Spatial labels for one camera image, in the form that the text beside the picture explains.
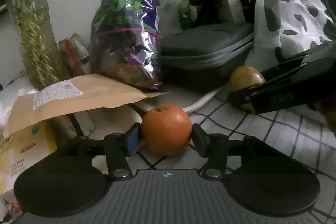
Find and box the orange fruit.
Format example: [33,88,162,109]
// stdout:
[141,104,192,156]

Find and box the yellow passion fruit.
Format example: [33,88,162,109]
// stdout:
[228,65,266,113]

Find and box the checkered white tablecloth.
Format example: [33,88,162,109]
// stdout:
[89,97,335,223]

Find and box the cow print cloth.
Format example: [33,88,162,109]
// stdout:
[245,0,335,72]

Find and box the white tray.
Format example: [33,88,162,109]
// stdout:
[130,86,225,115]

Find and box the brown paper envelope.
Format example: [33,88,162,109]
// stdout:
[3,75,161,139]

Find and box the black zipper case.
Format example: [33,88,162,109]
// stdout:
[159,22,254,93]

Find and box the yellow cardboard box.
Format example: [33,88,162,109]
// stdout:
[1,121,57,195]

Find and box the purple snack bag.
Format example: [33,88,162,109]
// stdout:
[89,0,162,91]

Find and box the bamboo plant right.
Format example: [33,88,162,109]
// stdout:
[5,0,70,89]

